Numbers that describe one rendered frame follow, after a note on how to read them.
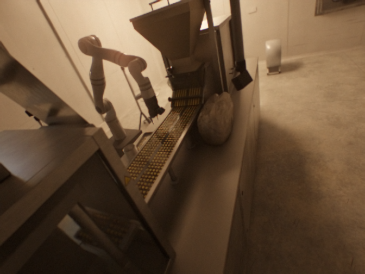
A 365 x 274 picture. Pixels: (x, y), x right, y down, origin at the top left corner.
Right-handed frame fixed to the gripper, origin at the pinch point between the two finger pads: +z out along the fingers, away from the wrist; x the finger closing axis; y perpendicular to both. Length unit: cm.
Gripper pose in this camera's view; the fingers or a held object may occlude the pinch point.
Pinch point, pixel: (156, 122)
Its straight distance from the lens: 116.7
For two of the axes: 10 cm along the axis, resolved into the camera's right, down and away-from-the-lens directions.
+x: 4.8, -5.9, 6.5
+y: 8.3, 0.8, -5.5
